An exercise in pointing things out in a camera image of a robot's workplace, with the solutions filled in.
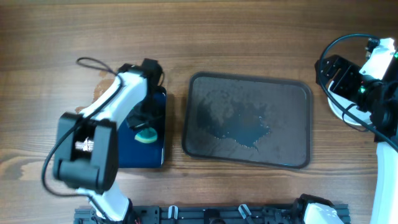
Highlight green sponge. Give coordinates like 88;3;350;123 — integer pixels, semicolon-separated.
134;128;158;144

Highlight white plate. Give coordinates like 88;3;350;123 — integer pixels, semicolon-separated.
327;80;374;127

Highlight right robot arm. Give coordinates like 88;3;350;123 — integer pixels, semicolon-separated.
316;55;397;223

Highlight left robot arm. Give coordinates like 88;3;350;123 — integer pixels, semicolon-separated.
45;58;167;223

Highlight blue water tray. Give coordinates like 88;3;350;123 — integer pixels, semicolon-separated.
118;86;167;168

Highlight dark brown serving tray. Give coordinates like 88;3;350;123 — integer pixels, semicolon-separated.
181;72;313;169

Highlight left black cable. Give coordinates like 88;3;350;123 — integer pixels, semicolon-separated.
41;57;124;218

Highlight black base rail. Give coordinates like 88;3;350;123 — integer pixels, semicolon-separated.
73;203;351;224

